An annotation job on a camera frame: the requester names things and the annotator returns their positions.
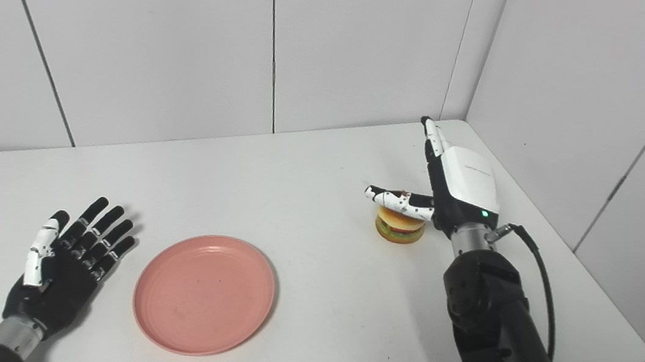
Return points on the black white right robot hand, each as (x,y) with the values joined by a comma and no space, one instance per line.
(470,181)

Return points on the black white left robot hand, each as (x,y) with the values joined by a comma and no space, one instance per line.
(57,284)

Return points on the toy hamburger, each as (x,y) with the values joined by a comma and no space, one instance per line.
(398,227)

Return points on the pink round plate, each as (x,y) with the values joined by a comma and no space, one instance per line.
(204,295)

